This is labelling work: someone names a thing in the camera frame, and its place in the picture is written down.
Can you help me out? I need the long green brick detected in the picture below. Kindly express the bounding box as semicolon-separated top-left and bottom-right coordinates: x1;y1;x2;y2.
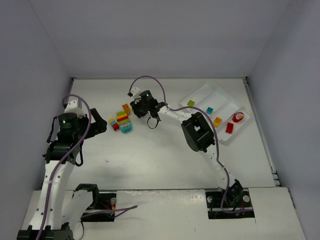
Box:
117;119;130;126

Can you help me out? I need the teal square brick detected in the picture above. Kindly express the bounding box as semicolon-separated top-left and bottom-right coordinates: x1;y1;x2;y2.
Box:
206;107;214;115

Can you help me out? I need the small red brick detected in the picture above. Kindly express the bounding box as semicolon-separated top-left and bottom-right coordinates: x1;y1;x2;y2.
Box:
112;124;120;131

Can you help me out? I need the yellow curved brick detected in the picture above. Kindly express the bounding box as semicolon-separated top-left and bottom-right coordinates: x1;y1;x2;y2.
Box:
213;116;222;128
122;103;131;115

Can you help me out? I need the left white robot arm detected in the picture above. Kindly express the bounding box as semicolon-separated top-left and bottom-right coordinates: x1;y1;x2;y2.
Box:
17;108;107;240

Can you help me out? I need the white compartment sorting tray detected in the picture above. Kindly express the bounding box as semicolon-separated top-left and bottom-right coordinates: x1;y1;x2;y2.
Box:
178;81;253;145

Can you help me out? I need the red curved brick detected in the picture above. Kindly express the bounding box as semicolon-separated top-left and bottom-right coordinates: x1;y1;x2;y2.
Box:
225;122;234;134

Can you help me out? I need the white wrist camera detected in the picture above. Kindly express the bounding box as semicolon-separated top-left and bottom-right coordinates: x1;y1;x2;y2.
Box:
64;99;84;116
127;87;141;98

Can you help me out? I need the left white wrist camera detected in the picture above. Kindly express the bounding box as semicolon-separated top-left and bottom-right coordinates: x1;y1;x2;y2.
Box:
64;99;84;116

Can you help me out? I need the green square brick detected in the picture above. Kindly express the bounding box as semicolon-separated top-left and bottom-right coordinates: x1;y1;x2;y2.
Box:
187;100;195;107

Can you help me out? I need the yellow curved brick back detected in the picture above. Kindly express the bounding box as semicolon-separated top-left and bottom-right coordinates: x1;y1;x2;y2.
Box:
122;103;131;115

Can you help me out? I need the red flower print brick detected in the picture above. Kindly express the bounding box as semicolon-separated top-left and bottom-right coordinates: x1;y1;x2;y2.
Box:
232;111;245;123

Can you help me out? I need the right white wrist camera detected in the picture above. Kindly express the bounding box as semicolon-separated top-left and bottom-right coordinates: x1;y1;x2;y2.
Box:
127;87;141;98

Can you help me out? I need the green curved brick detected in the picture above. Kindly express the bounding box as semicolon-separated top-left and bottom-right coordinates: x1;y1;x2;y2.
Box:
116;111;127;117

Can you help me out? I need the teal flower face brick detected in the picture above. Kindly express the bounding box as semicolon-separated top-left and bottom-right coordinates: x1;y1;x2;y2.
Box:
119;121;133;134

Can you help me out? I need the yellow curved brick front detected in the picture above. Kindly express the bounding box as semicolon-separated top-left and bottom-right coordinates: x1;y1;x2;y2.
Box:
213;116;222;128

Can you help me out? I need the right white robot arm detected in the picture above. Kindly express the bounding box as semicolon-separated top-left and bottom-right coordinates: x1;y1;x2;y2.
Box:
127;89;243;213

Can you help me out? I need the long yellow brick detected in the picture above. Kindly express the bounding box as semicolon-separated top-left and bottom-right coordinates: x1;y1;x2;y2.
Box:
116;114;128;121

